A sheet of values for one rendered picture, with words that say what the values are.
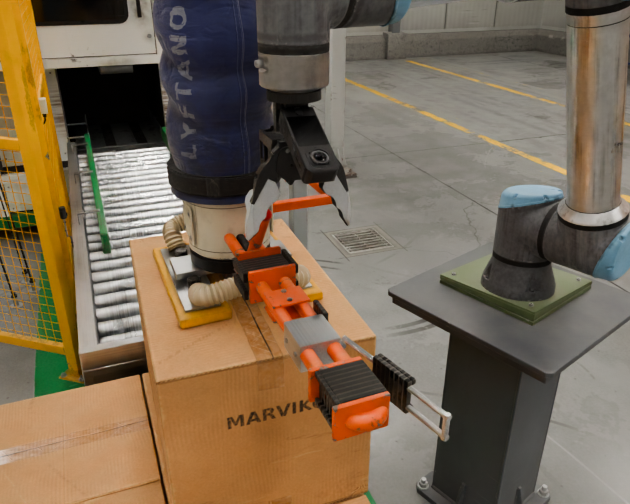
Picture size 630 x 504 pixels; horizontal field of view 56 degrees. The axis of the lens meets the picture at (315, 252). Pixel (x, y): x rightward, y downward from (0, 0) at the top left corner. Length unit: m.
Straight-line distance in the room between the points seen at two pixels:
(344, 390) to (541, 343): 0.86
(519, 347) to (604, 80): 0.61
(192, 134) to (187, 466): 0.60
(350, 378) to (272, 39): 0.42
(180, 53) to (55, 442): 0.96
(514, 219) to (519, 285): 0.17
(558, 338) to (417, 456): 0.87
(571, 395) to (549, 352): 1.17
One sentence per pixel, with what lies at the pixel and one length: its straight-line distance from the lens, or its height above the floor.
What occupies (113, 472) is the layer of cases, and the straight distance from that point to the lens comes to 1.48.
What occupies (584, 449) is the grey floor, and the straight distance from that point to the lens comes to 2.44.
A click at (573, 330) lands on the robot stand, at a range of 1.61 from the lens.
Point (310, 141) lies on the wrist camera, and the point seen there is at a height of 1.36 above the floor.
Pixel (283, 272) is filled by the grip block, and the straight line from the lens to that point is 1.00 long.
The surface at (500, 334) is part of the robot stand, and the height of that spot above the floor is 0.75.
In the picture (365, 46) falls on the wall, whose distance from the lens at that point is 11.30.
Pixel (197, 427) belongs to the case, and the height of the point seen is 0.83.
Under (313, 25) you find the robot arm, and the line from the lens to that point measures 0.75.
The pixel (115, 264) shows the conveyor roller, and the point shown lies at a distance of 2.37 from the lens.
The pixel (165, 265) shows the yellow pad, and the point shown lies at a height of 0.97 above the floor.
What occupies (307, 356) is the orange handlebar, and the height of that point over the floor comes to 1.08.
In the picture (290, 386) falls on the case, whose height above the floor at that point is 0.87.
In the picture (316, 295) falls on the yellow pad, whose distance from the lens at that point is 1.20.
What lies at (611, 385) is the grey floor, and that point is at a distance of 2.79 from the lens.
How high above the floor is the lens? 1.56
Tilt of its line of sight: 26 degrees down
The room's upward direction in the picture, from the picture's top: straight up
